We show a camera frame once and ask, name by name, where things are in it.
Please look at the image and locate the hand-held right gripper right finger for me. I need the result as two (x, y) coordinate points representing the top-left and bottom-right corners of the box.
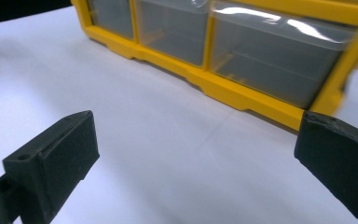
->
(294, 110), (358, 224)

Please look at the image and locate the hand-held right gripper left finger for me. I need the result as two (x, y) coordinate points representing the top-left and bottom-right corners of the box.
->
(2, 110), (101, 224)

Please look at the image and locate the yellow and black organizer cabinet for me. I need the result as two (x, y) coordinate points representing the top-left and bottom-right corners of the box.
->
(70, 0), (358, 132)

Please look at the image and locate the set of clear closed drawers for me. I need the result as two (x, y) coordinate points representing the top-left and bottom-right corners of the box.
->
(87, 0), (358, 110)

